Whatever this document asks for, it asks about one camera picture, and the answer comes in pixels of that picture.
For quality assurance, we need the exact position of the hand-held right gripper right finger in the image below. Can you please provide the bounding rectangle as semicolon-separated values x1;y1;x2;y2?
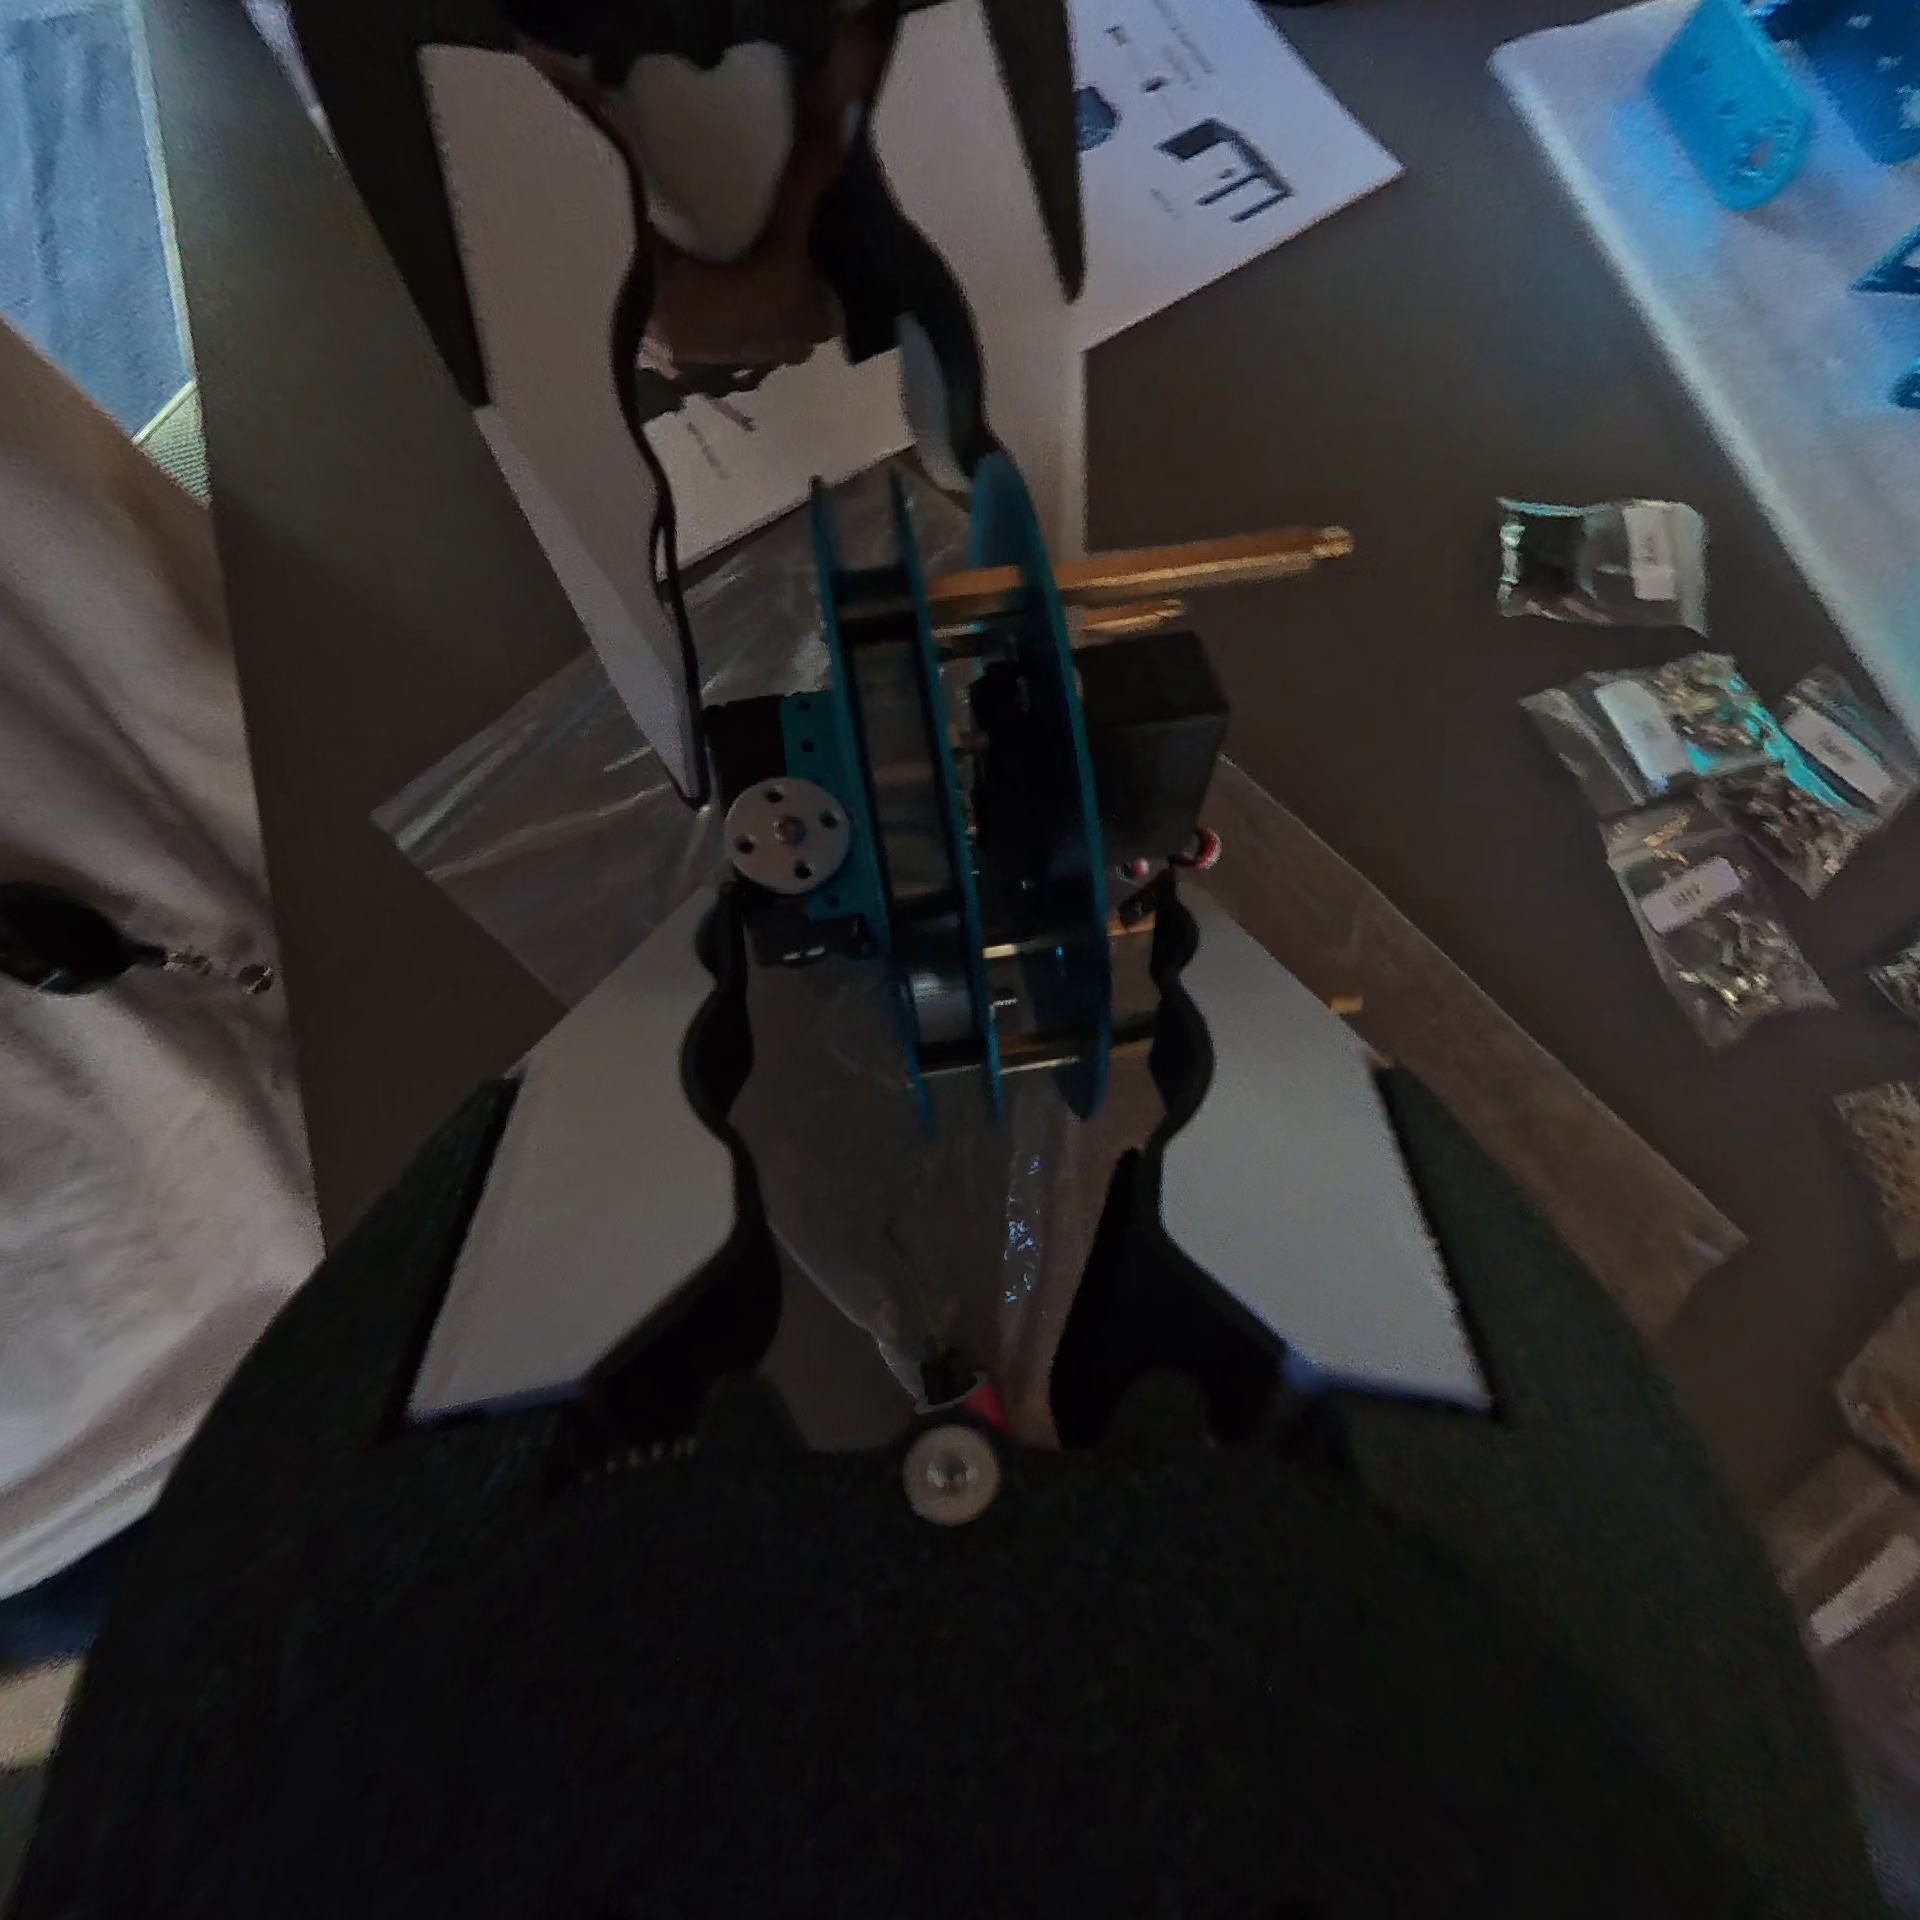
1068;886;1511;1450

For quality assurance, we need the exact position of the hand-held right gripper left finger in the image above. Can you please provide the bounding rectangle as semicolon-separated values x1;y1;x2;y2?
401;885;788;1426

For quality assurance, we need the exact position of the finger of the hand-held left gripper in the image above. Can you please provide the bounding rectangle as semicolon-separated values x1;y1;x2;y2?
861;12;1087;564
420;42;710;810

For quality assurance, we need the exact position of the blue round turntable base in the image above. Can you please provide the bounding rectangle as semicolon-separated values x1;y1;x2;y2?
807;450;1366;1124

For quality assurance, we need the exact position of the black servo motor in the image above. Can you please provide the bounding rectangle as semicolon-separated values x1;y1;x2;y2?
696;698;888;974

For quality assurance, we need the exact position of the grey desk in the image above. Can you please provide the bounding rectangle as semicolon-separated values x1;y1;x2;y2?
141;0;1920;1920

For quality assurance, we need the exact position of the person's left hand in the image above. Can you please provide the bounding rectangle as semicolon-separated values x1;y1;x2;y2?
632;37;888;378

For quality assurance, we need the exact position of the white assembly booklet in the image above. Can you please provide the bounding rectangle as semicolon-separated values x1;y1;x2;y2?
477;0;1408;559

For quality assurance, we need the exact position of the large clear plastic bag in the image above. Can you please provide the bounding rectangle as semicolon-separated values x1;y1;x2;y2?
372;478;1360;1412

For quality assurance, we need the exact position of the person's white shirt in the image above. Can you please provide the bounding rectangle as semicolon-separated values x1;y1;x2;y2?
0;317;328;1596

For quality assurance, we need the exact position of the group of small screw bags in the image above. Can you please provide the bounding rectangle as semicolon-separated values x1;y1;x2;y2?
1494;492;1920;1659

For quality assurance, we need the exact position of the white foam sheet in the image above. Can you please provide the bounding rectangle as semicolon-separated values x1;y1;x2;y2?
1488;0;1920;730

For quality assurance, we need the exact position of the black lanyard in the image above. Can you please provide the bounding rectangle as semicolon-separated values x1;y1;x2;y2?
0;879;280;1002

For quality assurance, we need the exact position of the blue U-shaped bracket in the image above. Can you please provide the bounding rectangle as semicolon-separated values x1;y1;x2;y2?
1647;0;1818;215

